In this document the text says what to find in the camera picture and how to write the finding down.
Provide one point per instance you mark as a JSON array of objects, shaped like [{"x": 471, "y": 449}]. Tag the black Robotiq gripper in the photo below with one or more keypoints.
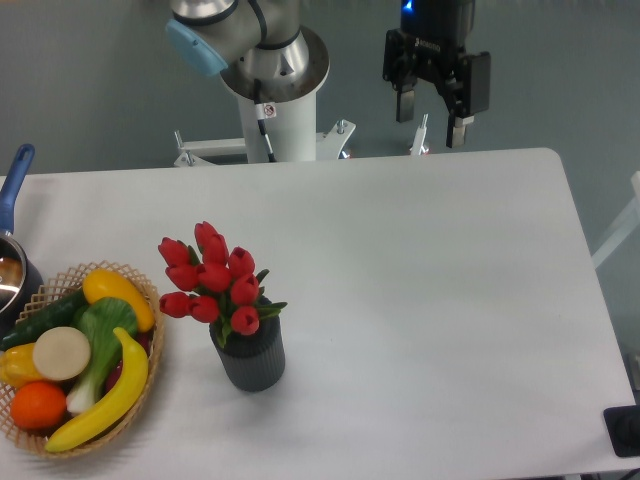
[{"x": 430, "y": 45}]

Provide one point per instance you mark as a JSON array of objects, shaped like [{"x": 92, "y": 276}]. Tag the red tulip bouquet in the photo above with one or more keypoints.
[{"x": 216, "y": 286}]

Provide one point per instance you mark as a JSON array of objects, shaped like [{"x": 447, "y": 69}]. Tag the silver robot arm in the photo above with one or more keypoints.
[{"x": 264, "y": 54}]

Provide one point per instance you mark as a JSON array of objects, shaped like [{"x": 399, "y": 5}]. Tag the dark grey ribbed vase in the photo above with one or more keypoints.
[{"x": 253, "y": 363}]

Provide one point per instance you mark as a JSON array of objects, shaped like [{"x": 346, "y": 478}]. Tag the black device at table edge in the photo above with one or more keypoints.
[{"x": 623, "y": 428}]

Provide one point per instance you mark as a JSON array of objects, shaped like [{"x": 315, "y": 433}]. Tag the red fruit in basket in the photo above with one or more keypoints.
[{"x": 144, "y": 339}]

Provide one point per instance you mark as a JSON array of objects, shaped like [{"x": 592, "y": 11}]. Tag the yellow squash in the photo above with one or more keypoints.
[{"x": 102, "y": 283}]

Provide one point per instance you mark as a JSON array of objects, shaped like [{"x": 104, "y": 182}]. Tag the yellow banana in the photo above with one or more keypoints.
[{"x": 113, "y": 406}]

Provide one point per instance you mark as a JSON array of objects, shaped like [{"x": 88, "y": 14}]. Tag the green bok choy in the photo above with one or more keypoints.
[{"x": 96, "y": 323}]

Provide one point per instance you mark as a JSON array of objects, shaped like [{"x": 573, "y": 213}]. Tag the green cucumber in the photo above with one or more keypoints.
[{"x": 59, "y": 313}]

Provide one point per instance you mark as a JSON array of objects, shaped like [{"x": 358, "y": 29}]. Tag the woven wicker basket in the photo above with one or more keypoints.
[{"x": 63, "y": 284}]

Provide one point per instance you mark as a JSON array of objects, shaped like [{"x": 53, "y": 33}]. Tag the beige round mushroom slice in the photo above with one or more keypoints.
[{"x": 61, "y": 353}]

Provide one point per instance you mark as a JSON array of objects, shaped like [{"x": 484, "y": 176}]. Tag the yellow bell pepper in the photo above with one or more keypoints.
[{"x": 18, "y": 368}]

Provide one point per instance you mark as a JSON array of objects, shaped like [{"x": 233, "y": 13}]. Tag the orange fruit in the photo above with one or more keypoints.
[{"x": 38, "y": 405}]

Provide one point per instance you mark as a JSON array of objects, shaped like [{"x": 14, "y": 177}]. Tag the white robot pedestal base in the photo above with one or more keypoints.
[{"x": 271, "y": 131}]

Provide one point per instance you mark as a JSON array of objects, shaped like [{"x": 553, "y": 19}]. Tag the white frame at right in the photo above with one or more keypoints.
[{"x": 620, "y": 228}]

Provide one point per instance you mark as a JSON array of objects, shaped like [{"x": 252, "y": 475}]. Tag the blue handled saucepan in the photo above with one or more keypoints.
[{"x": 20, "y": 279}]

